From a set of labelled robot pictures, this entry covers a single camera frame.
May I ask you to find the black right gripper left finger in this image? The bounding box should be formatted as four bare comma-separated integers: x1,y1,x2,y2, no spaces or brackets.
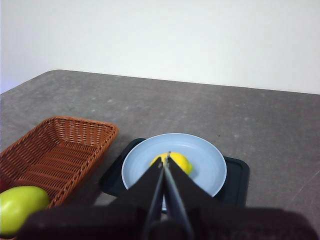
16,156,166,240

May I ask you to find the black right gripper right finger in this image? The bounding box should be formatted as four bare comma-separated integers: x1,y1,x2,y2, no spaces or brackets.
164,150,319,240

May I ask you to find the yellow lemon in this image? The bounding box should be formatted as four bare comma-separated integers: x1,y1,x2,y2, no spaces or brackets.
149,151,193,176

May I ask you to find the blue round plate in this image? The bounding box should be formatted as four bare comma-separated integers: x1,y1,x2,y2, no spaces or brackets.
121,133,228,212

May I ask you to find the brown wicker basket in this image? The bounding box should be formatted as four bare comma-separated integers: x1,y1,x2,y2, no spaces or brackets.
0,115,119,240

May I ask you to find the black flat tray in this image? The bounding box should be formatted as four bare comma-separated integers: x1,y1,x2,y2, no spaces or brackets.
99,138,251,209

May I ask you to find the green apple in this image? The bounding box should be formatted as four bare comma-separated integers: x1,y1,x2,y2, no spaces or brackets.
0,185,50,236

